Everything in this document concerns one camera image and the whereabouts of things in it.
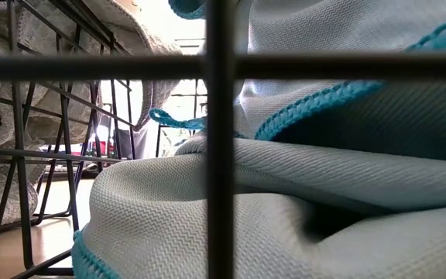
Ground light blue microfiber towel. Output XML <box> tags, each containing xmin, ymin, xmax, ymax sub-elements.
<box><xmin>148</xmin><ymin>0</ymin><xmax>446</xmax><ymax>164</ymax></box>
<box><xmin>70</xmin><ymin>135</ymin><xmax>446</xmax><ymax>279</ymax></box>

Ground grey cloth cover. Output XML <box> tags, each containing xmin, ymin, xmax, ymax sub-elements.
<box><xmin>114</xmin><ymin>123</ymin><xmax>158</xmax><ymax>160</ymax></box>

